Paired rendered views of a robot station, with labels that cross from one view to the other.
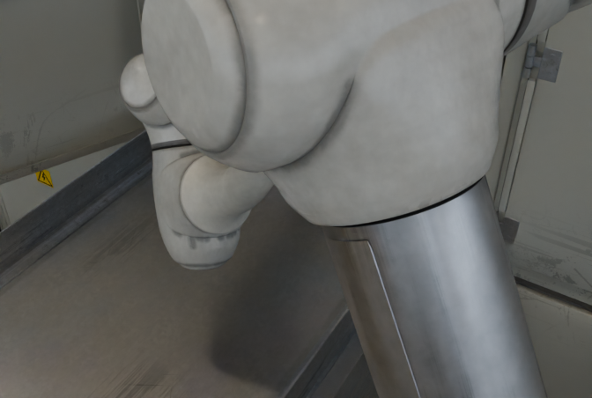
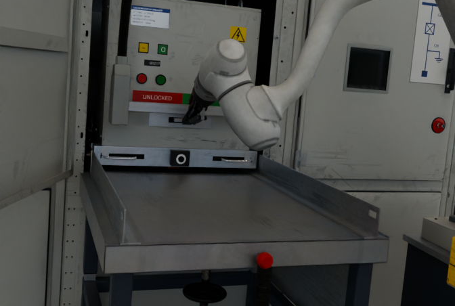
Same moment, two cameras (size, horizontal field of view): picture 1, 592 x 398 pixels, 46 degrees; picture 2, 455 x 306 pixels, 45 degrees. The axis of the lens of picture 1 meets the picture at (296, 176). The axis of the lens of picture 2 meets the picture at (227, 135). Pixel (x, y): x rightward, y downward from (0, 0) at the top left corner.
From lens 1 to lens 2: 135 cm
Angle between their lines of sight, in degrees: 55
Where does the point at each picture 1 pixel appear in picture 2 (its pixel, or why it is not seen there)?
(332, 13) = not seen: outside the picture
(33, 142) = (24, 172)
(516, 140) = (302, 109)
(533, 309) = not seen: hidden behind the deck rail
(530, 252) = (313, 168)
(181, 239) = (269, 123)
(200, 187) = (276, 92)
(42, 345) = (196, 224)
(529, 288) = not seen: hidden behind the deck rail
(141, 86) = (235, 49)
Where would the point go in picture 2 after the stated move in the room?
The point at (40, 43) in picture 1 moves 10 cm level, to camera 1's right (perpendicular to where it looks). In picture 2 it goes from (37, 93) to (70, 94)
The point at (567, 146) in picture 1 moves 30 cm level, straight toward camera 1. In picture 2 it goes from (322, 105) to (382, 115)
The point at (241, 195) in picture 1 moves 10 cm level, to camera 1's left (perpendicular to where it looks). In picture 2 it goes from (305, 84) to (282, 82)
